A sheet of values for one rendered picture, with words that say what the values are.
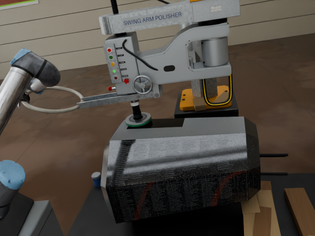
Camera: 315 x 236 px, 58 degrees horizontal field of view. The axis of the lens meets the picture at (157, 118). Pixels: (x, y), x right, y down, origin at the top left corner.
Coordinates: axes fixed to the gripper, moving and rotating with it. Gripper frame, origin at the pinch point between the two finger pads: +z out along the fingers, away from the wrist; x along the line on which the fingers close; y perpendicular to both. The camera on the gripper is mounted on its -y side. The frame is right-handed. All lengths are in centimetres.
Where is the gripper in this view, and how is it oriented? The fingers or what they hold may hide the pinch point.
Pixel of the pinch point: (23, 107)
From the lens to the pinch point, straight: 253.3
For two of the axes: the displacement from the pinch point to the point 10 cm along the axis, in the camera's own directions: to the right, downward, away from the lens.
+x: 9.0, -0.8, 4.2
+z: -1.5, 8.7, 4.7
